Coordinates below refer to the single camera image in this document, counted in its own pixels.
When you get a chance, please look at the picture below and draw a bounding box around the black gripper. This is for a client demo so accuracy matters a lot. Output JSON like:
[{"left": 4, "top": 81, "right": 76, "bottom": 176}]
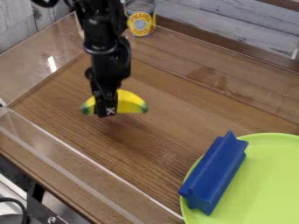
[{"left": 83, "top": 36, "right": 131, "bottom": 117}]

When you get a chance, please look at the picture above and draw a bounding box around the yellow toy banana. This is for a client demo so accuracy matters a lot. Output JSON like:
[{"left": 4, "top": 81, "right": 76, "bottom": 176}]
[{"left": 80, "top": 89, "right": 148, "bottom": 115}]

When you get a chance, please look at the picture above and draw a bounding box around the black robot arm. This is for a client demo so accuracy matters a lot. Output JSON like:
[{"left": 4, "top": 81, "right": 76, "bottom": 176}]
[{"left": 63, "top": 0, "right": 131, "bottom": 117}]

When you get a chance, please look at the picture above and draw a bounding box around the green plate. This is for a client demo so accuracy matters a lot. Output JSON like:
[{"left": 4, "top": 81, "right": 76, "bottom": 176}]
[{"left": 180, "top": 133, "right": 299, "bottom": 224}]

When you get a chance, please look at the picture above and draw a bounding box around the yellow labelled tin can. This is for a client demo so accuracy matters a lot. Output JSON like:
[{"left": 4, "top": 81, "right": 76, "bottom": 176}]
[{"left": 125, "top": 0, "right": 156, "bottom": 38}]

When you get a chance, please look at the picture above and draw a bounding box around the blue plastic block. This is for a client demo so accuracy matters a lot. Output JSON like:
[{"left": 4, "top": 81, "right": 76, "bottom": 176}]
[{"left": 178, "top": 131, "right": 248, "bottom": 215}]

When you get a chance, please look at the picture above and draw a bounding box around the black cable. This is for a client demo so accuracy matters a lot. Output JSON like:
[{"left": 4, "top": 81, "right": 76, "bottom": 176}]
[{"left": 0, "top": 197, "right": 29, "bottom": 224}]

